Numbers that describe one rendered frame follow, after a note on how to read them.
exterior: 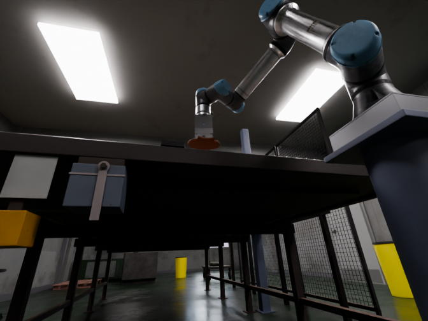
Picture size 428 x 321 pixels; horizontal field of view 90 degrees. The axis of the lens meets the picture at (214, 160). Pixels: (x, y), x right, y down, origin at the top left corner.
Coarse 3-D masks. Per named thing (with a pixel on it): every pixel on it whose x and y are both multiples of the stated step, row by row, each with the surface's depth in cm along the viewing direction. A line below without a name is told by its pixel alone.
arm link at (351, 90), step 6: (384, 66) 66; (378, 72) 65; (384, 72) 67; (342, 78) 78; (372, 78) 66; (378, 78) 66; (384, 78) 66; (348, 84) 71; (354, 84) 69; (360, 84) 68; (348, 90) 74; (354, 90) 71
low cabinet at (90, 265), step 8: (88, 264) 695; (104, 264) 705; (112, 264) 710; (120, 264) 715; (80, 272) 683; (88, 272) 687; (104, 272) 696; (112, 272) 701; (120, 272) 706; (112, 280) 695; (120, 280) 700
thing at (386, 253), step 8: (376, 248) 310; (384, 248) 300; (392, 248) 294; (384, 256) 299; (392, 256) 291; (384, 264) 299; (392, 264) 290; (400, 264) 285; (384, 272) 300; (392, 272) 288; (400, 272) 283; (392, 280) 288; (400, 280) 281; (392, 288) 288; (400, 288) 280; (408, 288) 275; (400, 296) 278; (408, 296) 273
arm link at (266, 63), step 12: (288, 36) 93; (276, 48) 98; (288, 48) 98; (264, 60) 101; (276, 60) 101; (252, 72) 103; (264, 72) 102; (240, 84) 107; (252, 84) 105; (240, 96) 107; (240, 108) 111
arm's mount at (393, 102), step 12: (396, 96) 55; (408, 96) 57; (420, 96) 58; (372, 108) 61; (384, 108) 58; (396, 108) 54; (408, 108) 54; (420, 108) 55; (360, 120) 64; (372, 120) 61; (336, 132) 73; (348, 132) 68; (360, 132) 64; (336, 144) 73
